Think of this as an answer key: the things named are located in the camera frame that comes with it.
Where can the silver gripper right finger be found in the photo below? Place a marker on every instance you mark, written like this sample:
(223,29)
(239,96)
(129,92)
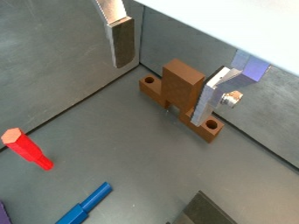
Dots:
(221,89)

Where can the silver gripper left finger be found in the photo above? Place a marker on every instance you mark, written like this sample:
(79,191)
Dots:
(121,30)

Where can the brown T-shaped block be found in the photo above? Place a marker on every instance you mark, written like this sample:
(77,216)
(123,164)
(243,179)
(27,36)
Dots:
(178,89)

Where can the purple base board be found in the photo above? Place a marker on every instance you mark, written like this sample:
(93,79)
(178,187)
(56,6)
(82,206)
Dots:
(4,218)

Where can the red hexagonal peg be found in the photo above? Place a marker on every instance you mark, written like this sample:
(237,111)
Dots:
(24,147)

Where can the blue peg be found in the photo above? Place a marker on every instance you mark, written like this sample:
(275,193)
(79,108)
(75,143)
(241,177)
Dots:
(79,213)

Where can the black angle bracket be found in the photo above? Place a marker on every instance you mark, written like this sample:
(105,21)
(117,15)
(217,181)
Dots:
(202,211)

